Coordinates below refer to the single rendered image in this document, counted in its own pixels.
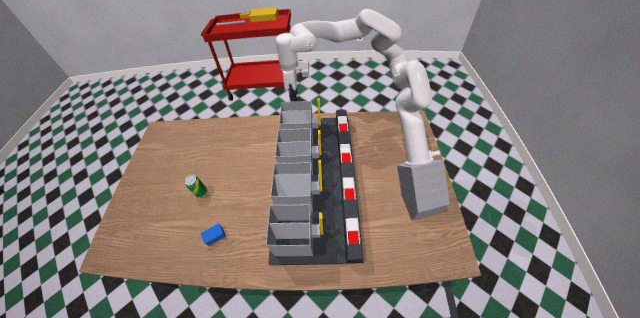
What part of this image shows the green drink can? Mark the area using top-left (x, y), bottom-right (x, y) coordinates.
top-left (185, 175), bottom-right (207, 198)

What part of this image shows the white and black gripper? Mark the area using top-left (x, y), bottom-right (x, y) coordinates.
top-left (280, 68), bottom-right (298, 101)

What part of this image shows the blue plastic box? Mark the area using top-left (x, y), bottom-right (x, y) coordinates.
top-left (201, 224), bottom-right (226, 246)

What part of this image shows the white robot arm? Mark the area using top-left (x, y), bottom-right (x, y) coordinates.
top-left (275, 9), bottom-right (440, 166)

